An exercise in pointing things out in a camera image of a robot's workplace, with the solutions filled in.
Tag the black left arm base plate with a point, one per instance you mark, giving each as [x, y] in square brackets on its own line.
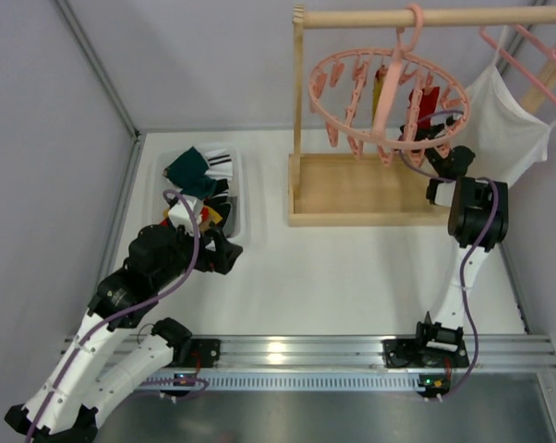
[203, 353]

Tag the yellow bear pattern sock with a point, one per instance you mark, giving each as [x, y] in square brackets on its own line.
[378, 82]

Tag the dark green sock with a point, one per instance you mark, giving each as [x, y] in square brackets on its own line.
[201, 188]
[188, 167]

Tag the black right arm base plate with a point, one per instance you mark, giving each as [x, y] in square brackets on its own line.
[408, 353]

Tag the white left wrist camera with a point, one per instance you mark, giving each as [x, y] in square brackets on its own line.
[194, 204]

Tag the aluminium mounting rail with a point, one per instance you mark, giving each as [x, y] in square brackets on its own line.
[496, 353]

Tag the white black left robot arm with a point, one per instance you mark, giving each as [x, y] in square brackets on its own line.
[79, 395]

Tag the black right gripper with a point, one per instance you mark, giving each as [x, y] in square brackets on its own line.
[428, 141]

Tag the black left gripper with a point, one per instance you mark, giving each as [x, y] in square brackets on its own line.
[223, 252]

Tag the black sock in basket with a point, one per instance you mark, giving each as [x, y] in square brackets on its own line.
[225, 204]

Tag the white black striped sock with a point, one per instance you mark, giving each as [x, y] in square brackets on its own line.
[220, 164]

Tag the pink clothes hanger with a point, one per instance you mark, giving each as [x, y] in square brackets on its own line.
[528, 64]

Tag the white plastic basket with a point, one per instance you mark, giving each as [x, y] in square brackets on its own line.
[154, 203]

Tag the white slotted cable duct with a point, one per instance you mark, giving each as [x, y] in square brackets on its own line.
[298, 381]

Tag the wooden clothes rack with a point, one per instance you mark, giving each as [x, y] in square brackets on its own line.
[329, 186]

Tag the red sock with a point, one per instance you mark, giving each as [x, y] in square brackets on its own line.
[427, 106]
[206, 214]

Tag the pink round clip hanger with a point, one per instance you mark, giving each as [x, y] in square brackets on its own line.
[395, 122]

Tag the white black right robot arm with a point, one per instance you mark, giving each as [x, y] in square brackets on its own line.
[478, 221]

